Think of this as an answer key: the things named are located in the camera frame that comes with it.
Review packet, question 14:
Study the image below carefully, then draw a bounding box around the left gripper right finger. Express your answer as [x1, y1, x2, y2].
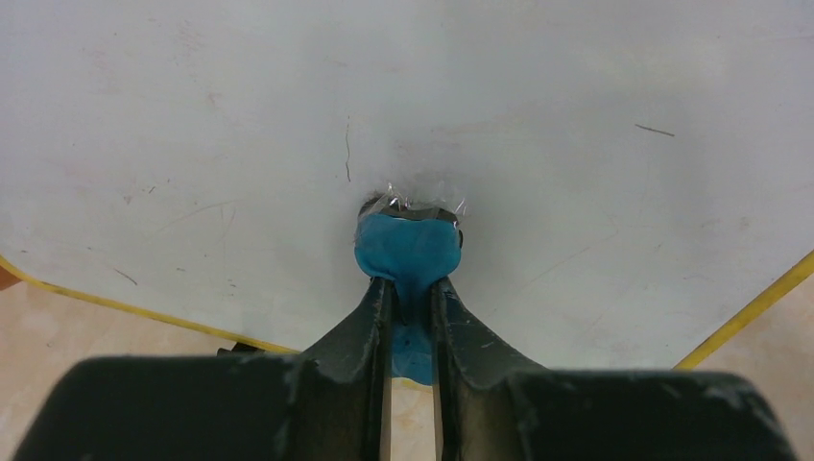
[431, 279, 796, 460]

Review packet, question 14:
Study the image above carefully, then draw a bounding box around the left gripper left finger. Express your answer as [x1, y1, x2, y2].
[14, 279, 393, 460]

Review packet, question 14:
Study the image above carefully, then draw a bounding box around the blue whiteboard eraser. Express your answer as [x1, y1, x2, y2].
[354, 186, 466, 386]

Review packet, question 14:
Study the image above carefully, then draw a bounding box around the whiteboard with yellow frame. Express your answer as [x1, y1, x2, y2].
[1, 1, 813, 368]

